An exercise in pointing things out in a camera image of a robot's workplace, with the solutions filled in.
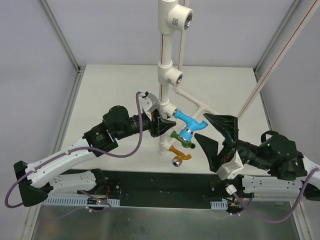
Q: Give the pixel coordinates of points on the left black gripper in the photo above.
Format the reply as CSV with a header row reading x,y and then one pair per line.
x,y
155,125

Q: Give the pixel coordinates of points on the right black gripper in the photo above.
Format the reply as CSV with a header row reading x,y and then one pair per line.
x,y
228,144

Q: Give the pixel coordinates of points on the blue water faucet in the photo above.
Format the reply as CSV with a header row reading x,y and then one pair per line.
x,y
191,125

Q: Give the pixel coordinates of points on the white PVC pipe stand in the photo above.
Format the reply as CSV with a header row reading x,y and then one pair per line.
x,y
232,35

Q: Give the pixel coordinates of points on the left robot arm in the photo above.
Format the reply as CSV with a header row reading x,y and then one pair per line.
x,y
37,180

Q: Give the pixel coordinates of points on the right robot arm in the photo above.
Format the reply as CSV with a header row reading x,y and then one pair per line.
x,y
276,154

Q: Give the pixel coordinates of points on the green water faucet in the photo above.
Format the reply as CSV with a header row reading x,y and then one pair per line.
x,y
184,143

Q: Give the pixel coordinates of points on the orange water faucet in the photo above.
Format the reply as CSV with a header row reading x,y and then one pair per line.
x,y
179,156

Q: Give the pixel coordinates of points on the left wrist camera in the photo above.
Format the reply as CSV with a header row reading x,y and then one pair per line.
x,y
149,102

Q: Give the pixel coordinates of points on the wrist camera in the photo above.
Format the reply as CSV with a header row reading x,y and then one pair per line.
x,y
229,170
149,102

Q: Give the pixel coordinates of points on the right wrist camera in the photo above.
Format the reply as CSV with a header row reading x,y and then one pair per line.
x,y
229,170

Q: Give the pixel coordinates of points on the right white cable duct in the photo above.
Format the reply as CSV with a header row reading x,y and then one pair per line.
x,y
219,205

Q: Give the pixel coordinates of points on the white cable duct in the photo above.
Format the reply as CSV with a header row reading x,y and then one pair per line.
x,y
73,201
219,205

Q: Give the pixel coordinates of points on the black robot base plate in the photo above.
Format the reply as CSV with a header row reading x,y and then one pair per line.
x,y
165,190

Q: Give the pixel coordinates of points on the left aluminium frame post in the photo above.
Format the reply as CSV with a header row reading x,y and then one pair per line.
x,y
59,34

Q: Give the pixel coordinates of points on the aluminium frame post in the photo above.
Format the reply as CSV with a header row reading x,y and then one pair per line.
x,y
276,35
59,34

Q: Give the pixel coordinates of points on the left white cable duct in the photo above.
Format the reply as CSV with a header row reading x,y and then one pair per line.
x,y
73,201

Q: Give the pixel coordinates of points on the right aluminium frame post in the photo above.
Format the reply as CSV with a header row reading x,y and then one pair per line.
x,y
276,35

